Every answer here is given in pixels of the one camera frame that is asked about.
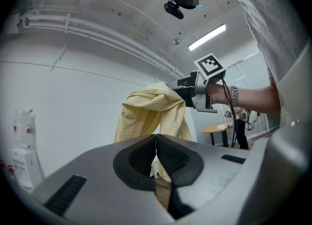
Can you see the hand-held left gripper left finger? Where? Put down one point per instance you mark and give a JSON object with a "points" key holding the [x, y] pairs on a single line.
{"points": [[97, 194]]}

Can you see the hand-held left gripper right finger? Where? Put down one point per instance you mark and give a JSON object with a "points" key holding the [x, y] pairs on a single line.
{"points": [[212, 175]]}

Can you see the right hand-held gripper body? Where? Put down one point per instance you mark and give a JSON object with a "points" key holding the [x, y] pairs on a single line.
{"points": [[209, 66]]}

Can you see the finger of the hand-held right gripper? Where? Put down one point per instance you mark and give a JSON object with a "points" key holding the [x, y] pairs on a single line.
{"points": [[185, 85]]}

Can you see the yellow clothes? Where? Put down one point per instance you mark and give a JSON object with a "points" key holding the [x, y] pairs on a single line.
{"points": [[151, 109]]}

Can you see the person's right forearm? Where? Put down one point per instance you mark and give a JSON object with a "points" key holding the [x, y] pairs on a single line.
{"points": [[258, 98]]}

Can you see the person's right hand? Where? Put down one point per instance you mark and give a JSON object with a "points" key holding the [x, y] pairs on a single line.
{"points": [[220, 94]]}

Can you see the long ceiling light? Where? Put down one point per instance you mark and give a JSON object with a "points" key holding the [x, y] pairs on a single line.
{"points": [[207, 37]]}

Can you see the glass partition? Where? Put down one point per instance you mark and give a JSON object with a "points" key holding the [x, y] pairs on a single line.
{"points": [[246, 72]]}

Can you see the silver wristwatch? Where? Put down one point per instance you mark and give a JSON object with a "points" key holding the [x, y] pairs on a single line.
{"points": [[234, 96]]}

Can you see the ceiling smoke detector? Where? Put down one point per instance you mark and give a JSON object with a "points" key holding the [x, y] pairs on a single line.
{"points": [[177, 41]]}

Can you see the round wooden table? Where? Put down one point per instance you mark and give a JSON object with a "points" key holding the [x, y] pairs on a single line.
{"points": [[212, 129]]}

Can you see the white paper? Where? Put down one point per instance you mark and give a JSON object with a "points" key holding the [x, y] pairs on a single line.
{"points": [[224, 126]]}

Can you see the person's grey shirt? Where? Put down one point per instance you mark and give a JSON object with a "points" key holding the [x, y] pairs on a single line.
{"points": [[273, 31]]}

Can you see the white water dispenser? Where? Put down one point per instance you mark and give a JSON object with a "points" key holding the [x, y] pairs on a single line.
{"points": [[24, 168]]}

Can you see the clear red-capped water bottle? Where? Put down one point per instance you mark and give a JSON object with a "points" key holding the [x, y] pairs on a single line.
{"points": [[9, 169]]}

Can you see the large clear water jug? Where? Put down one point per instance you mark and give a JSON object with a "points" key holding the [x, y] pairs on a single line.
{"points": [[23, 128]]}

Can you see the white ceiling pipes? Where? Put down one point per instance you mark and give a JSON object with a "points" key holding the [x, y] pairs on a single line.
{"points": [[97, 31]]}

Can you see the black head camera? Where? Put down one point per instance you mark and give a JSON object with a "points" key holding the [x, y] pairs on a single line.
{"points": [[174, 10]]}

